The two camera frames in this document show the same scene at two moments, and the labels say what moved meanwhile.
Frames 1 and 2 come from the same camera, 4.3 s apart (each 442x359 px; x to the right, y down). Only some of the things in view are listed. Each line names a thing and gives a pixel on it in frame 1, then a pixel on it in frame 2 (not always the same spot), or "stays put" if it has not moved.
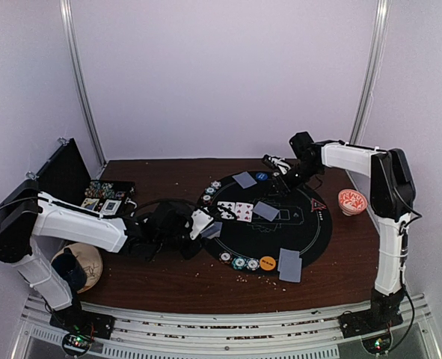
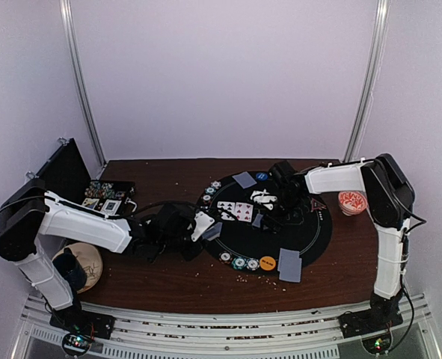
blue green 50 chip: x=238 y=262 stays put
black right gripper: x=289 y=187 → x=273 y=223
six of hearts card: x=244 y=212 stays put
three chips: x=206 y=197 stays put
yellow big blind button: x=268 y=263 stays put
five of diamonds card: x=265 y=211 → x=257 y=220
